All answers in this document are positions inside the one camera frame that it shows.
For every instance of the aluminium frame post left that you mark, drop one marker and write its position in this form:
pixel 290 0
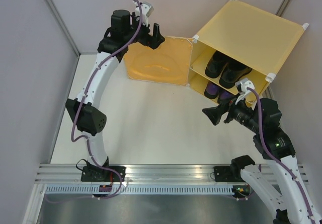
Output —
pixel 58 18

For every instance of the black leather shoe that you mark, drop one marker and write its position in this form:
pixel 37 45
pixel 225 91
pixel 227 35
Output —
pixel 234 71
pixel 216 64

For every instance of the yellow cabinet door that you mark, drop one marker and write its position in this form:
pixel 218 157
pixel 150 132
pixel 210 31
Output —
pixel 169 63

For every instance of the white slotted cable duct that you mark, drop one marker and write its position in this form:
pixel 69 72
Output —
pixel 141 189

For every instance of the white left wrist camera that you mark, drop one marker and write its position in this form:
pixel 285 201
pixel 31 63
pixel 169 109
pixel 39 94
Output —
pixel 147 10

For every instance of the purple loafer shoe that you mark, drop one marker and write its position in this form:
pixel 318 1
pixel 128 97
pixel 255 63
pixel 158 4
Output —
pixel 225 97
pixel 212 90

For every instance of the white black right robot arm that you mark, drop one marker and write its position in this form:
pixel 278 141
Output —
pixel 290 203

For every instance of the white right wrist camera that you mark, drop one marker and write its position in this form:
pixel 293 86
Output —
pixel 243 89

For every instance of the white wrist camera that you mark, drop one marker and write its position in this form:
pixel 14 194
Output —
pixel 147 10
pixel 243 89

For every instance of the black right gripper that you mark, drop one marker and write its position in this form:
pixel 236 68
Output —
pixel 214 114

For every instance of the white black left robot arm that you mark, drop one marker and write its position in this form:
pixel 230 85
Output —
pixel 88 121

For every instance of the yellow plastic shoe cabinet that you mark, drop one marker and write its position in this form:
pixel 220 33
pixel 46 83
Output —
pixel 254 37

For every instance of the aluminium mounting rail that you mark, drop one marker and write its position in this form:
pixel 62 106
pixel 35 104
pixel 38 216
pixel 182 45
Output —
pixel 138 174

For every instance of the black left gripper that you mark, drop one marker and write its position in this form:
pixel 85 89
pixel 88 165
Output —
pixel 154 42

